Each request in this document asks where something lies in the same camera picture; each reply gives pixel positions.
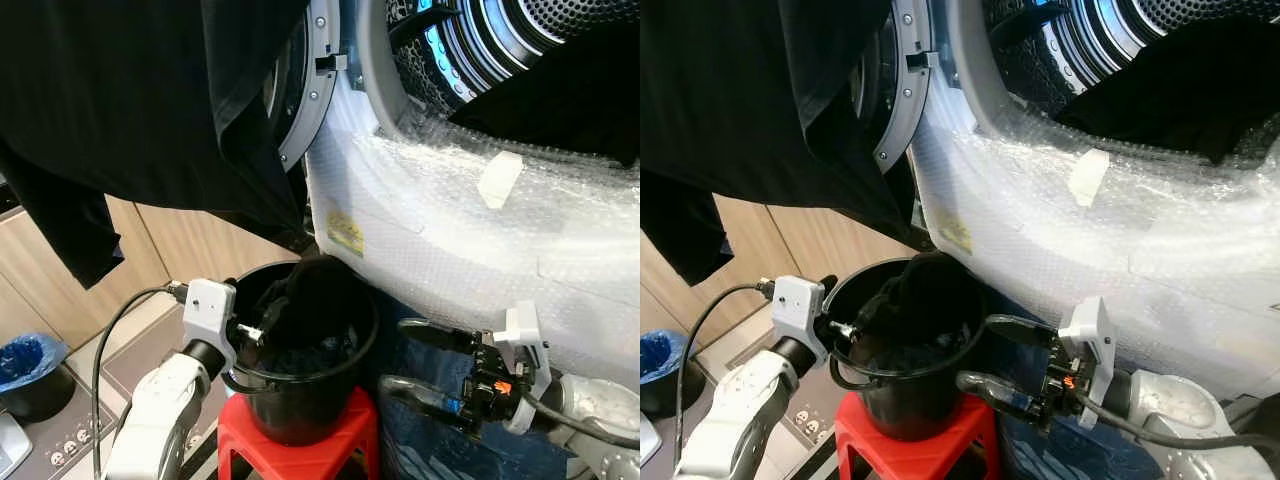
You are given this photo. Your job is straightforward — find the black hanging garment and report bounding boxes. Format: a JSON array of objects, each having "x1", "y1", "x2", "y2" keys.
[
  {"x1": 640, "y1": 0, "x2": 926, "y2": 286},
  {"x1": 0, "y1": 0, "x2": 313, "y2": 289}
]

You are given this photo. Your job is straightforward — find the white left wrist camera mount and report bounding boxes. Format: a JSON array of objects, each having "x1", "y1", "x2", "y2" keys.
[
  {"x1": 182, "y1": 279, "x2": 238, "y2": 373},
  {"x1": 768, "y1": 276, "x2": 827, "y2": 361}
]

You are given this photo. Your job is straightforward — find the yellow warning label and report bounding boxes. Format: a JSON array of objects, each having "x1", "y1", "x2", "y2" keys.
[
  {"x1": 326, "y1": 210, "x2": 366, "y2": 258},
  {"x1": 935, "y1": 208, "x2": 973, "y2": 256}
]

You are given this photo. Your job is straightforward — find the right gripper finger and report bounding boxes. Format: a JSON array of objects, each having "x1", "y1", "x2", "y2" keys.
[
  {"x1": 398, "y1": 318, "x2": 479, "y2": 353},
  {"x1": 955, "y1": 371, "x2": 1046, "y2": 416},
  {"x1": 378, "y1": 375, "x2": 469, "y2": 421},
  {"x1": 985, "y1": 314, "x2": 1061, "y2": 351}
]

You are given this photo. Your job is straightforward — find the red plastic stool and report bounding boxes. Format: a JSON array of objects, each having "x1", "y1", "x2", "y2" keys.
[
  {"x1": 217, "y1": 385, "x2": 381, "y2": 480},
  {"x1": 833, "y1": 390, "x2": 1001, "y2": 480}
]

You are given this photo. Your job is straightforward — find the black plastic bucket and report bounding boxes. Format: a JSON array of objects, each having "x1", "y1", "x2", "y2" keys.
[
  {"x1": 820, "y1": 258, "x2": 991, "y2": 443},
  {"x1": 222, "y1": 260, "x2": 381, "y2": 447}
]

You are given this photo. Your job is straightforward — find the grey washer door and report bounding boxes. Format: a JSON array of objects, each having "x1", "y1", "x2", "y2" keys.
[
  {"x1": 262, "y1": 0, "x2": 346, "y2": 173},
  {"x1": 850, "y1": 0, "x2": 936, "y2": 173}
]

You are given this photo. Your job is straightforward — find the white tape piece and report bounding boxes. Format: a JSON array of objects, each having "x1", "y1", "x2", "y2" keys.
[
  {"x1": 477, "y1": 151, "x2": 525, "y2": 210},
  {"x1": 1067, "y1": 149, "x2": 1111, "y2": 208}
]

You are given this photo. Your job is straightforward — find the bubble-wrapped white washing machine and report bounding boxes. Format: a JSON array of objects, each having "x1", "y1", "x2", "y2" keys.
[
  {"x1": 908, "y1": 0, "x2": 1280, "y2": 401},
  {"x1": 303, "y1": 0, "x2": 641, "y2": 386}
]

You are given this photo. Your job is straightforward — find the black cloth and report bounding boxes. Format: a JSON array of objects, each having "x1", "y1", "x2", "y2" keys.
[
  {"x1": 255, "y1": 255, "x2": 366, "y2": 351},
  {"x1": 865, "y1": 252, "x2": 966, "y2": 346}
]

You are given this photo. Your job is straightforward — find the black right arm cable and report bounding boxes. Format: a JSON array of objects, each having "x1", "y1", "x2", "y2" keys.
[
  {"x1": 515, "y1": 390, "x2": 641, "y2": 449},
  {"x1": 1075, "y1": 385, "x2": 1280, "y2": 451}
]

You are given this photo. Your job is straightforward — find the wooden cabinet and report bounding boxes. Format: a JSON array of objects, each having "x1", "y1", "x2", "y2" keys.
[
  {"x1": 0, "y1": 195, "x2": 301, "y2": 351},
  {"x1": 640, "y1": 195, "x2": 911, "y2": 331}
]

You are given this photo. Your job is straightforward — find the black garment in drum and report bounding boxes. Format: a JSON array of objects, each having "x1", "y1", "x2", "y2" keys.
[
  {"x1": 1055, "y1": 20, "x2": 1280, "y2": 166},
  {"x1": 448, "y1": 20, "x2": 641, "y2": 166}
]

